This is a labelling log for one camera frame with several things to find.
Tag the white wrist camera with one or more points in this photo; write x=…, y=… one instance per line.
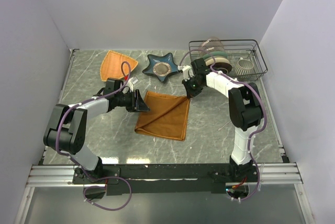
x=131, y=82
x=187, y=72

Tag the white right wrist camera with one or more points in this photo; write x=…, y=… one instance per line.
x=187, y=72

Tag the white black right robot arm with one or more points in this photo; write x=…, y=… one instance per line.
x=246, y=111

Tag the aluminium frame rail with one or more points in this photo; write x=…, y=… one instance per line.
x=62, y=175

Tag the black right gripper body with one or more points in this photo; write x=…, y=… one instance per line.
x=194, y=88

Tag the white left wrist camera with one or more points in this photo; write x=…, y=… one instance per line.
x=131, y=82

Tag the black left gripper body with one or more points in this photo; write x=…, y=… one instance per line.
x=127, y=100

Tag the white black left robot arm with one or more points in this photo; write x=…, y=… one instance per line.
x=66, y=129

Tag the stacked ceramic plates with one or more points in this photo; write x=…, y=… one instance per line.
x=219, y=61

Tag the orange woven triangular tray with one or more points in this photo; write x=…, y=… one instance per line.
x=116, y=65

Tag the orange cloth napkin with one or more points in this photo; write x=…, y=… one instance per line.
x=167, y=117

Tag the blue star-shaped dish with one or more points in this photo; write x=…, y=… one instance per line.
x=161, y=67

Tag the striped ceramic mug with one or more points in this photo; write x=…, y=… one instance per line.
x=243, y=67

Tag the clear glass jar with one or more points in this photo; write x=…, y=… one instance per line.
x=213, y=44

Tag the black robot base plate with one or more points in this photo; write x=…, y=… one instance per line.
x=166, y=178

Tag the black wire dish rack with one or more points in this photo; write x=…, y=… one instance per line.
x=236, y=49

